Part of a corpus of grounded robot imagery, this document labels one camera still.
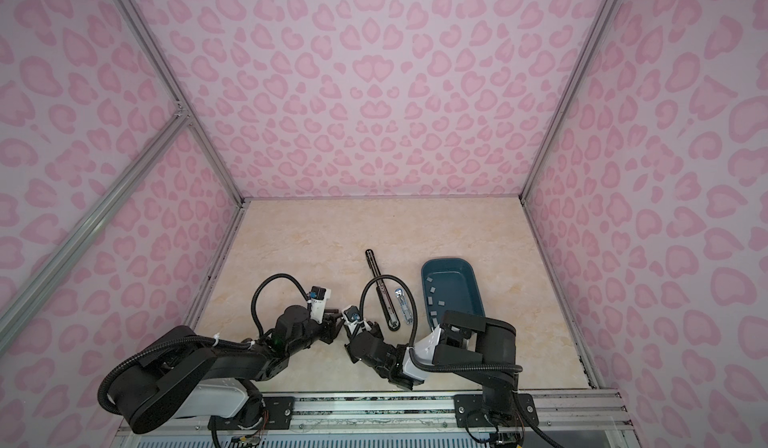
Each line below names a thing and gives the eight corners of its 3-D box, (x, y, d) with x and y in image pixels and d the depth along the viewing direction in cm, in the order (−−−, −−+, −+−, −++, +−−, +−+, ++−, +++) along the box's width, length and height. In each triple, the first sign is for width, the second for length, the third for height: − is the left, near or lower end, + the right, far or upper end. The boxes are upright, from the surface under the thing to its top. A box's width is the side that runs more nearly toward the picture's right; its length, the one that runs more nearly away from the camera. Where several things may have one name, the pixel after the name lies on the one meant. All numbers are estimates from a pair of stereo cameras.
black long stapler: (390, 332, 88) (389, 328, 86) (363, 256, 106) (362, 251, 103) (401, 328, 89) (401, 324, 87) (372, 253, 106) (372, 248, 104)
